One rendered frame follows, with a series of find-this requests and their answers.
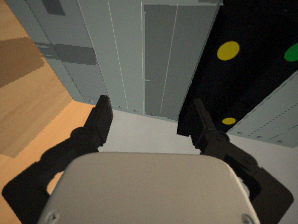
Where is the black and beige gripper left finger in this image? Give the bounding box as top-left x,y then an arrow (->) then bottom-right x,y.
1,95 -> 113,224

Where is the grey rack frame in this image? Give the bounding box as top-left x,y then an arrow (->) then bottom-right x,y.
5,0 -> 298,148

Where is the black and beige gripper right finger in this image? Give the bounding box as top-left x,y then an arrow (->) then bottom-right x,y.
186,98 -> 294,224

